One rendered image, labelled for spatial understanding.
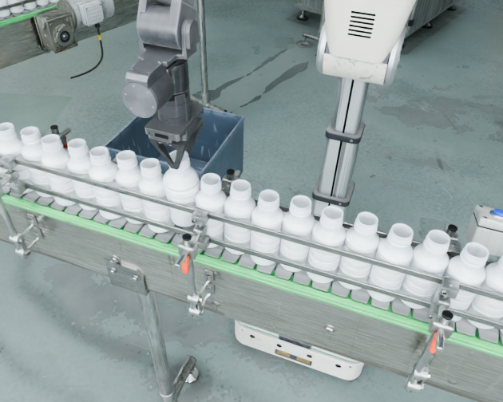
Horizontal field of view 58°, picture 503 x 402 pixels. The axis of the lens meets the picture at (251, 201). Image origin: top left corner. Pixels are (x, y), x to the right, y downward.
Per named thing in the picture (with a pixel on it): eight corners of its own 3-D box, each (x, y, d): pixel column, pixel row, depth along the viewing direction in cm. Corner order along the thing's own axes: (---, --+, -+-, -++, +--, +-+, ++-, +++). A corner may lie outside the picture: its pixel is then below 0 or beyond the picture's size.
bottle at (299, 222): (313, 269, 91) (324, 208, 80) (286, 277, 90) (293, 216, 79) (300, 248, 95) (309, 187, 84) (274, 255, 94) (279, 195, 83)
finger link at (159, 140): (152, 171, 83) (145, 127, 77) (171, 150, 88) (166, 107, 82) (185, 179, 82) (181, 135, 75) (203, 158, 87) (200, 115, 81)
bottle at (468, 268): (425, 297, 87) (452, 236, 76) (456, 297, 87) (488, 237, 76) (434, 324, 82) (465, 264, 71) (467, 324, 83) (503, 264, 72)
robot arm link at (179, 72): (193, 49, 73) (161, 43, 74) (172, 66, 68) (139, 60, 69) (196, 88, 77) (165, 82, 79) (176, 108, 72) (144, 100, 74)
